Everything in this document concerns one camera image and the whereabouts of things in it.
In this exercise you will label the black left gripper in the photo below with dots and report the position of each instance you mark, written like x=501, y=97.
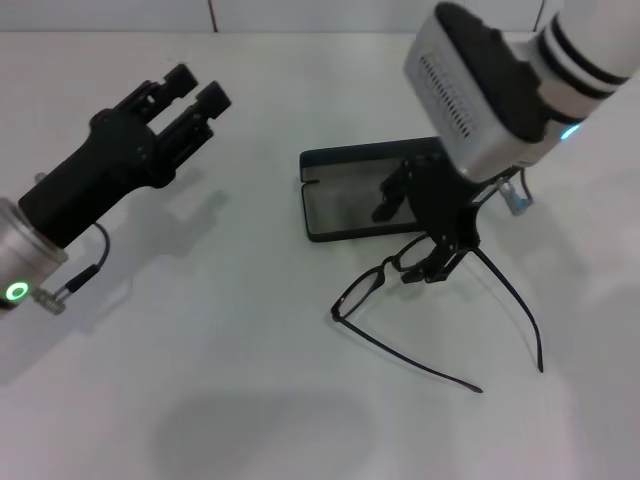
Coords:
x=100, y=160

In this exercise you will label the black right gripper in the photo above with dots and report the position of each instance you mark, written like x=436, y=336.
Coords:
x=440, y=200

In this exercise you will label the black glasses case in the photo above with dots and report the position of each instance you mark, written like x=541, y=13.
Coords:
x=360, y=152

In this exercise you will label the black glasses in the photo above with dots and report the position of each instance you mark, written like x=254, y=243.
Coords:
x=336, y=311

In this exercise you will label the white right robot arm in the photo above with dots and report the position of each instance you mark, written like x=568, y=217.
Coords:
x=585, y=45

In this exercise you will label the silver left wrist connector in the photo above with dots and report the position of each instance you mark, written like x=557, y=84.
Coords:
x=50, y=300

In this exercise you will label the silver black wrist camera box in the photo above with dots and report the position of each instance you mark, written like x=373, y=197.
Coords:
x=465, y=80

